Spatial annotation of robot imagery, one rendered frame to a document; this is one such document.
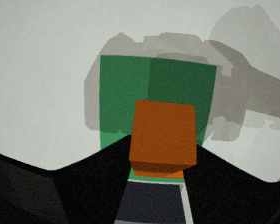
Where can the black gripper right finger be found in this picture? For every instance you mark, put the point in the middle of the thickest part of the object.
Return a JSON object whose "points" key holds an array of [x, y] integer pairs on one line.
{"points": [[220, 193]]}

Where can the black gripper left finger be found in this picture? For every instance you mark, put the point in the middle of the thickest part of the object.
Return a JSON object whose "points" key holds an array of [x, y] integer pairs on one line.
{"points": [[87, 192]]}

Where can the orange block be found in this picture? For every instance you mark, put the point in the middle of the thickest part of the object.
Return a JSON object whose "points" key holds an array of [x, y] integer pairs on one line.
{"points": [[163, 139]]}

